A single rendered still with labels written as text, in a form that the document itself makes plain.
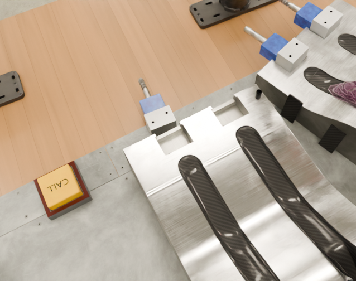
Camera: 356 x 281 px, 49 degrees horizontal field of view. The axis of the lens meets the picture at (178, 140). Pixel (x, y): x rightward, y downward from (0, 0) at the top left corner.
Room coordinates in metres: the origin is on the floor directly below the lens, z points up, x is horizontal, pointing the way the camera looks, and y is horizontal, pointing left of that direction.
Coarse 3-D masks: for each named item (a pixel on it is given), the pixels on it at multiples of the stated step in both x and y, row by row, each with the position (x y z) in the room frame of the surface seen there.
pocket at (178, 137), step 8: (176, 128) 0.32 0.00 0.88; (184, 128) 0.31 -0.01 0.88; (160, 136) 0.30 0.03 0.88; (168, 136) 0.30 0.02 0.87; (176, 136) 0.31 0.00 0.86; (184, 136) 0.30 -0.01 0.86; (160, 144) 0.29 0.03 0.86; (168, 144) 0.29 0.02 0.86; (176, 144) 0.29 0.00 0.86; (184, 144) 0.29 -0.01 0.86; (168, 152) 0.28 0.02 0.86
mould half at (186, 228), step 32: (192, 128) 0.30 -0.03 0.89; (224, 128) 0.30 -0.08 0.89; (256, 128) 0.29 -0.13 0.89; (288, 128) 0.29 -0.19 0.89; (128, 160) 0.26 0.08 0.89; (160, 160) 0.25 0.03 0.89; (224, 160) 0.24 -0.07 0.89; (288, 160) 0.23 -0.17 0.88; (160, 192) 0.20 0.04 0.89; (224, 192) 0.19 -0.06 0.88; (256, 192) 0.18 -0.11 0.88; (320, 192) 0.17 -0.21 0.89; (160, 224) 0.16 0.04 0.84; (192, 224) 0.14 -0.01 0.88; (256, 224) 0.13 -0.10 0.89; (288, 224) 0.13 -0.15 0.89; (352, 224) 0.11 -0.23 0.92; (192, 256) 0.10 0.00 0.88; (224, 256) 0.09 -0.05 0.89; (288, 256) 0.08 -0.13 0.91; (320, 256) 0.07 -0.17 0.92
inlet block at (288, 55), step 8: (248, 32) 0.52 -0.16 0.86; (256, 32) 0.52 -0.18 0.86; (264, 40) 0.49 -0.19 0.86; (272, 40) 0.48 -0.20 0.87; (280, 40) 0.48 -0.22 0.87; (296, 40) 0.47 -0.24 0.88; (264, 48) 0.47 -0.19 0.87; (272, 48) 0.47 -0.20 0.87; (280, 48) 0.46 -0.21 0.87; (288, 48) 0.45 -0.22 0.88; (296, 48) 0.45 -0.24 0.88; (304, 48) 0.45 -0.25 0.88; (264, 56) 0.47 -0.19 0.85; (272, 56) 0.45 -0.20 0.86; (280, 56) 0.44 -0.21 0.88; (288, 56) 0.43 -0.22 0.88; (296, 56) 0.43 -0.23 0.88; (304, 56) 0.44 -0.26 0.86; (280, 64) 0.43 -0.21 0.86; (288, 64) 0.42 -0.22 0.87; (296, 64) 0.43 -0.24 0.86
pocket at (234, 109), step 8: (224, 104) 0.35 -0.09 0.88; (232, 104) 0.35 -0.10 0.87; (240, 104) 0.34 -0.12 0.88; (216, 112) 0.34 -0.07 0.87; (224, 112) 0.34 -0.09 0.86; (232, 112) 0.34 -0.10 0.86; (240, 112) 0.34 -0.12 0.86; (248, 112) 0.32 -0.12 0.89; (224, 120) 0.33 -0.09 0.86; (232, 120) 0.32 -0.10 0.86
